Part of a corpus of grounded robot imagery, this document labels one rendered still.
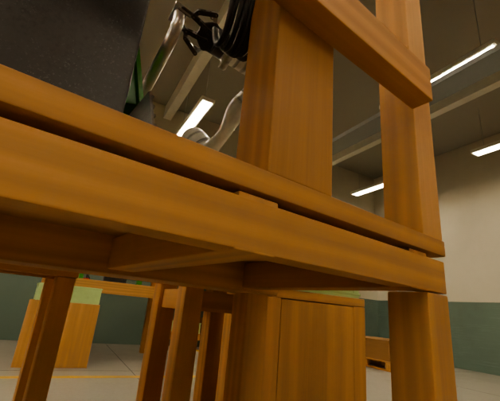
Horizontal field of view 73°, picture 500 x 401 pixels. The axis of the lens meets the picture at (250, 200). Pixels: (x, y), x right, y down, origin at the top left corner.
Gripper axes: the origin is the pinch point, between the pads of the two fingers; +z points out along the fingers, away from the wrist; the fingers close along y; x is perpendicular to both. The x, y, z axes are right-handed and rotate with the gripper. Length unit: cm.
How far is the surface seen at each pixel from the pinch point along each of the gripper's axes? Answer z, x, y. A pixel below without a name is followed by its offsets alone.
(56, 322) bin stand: -4, 48, -78
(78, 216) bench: 6, 80, -7
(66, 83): 13, 59, -5
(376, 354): -498, -129, -283
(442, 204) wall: -693, -415, -82
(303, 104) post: -19, 55, 9
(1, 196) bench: 12, 81, -6
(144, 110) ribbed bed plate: 0.9, 38.1, -12.8
